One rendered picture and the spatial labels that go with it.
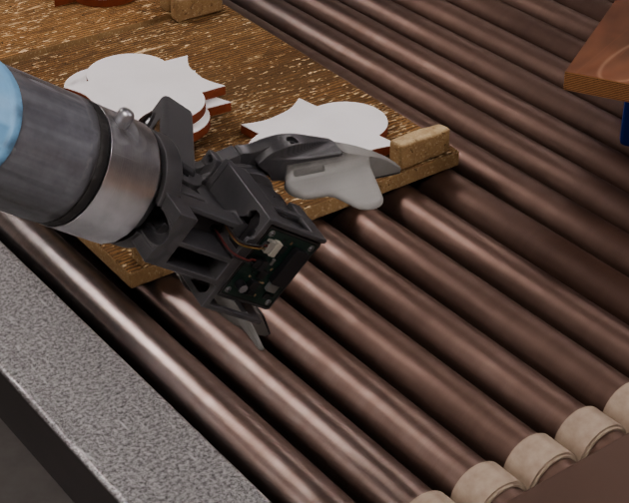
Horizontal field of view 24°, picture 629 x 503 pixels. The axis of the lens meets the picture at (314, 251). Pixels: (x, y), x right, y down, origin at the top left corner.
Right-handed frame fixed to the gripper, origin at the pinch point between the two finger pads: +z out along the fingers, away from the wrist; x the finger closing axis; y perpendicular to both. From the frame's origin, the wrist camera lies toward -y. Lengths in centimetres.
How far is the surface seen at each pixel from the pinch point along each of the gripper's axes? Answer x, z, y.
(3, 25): -19, 13, -68
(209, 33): -6, 26, -55
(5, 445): -96, 75, -94
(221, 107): -6.3, 16.2, -35.4
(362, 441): -9.7, 7.1, 7.9
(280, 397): -12.7, 5.9, 0.5
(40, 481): -94, 76, -83
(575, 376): 1.0, 22.0, 8.5
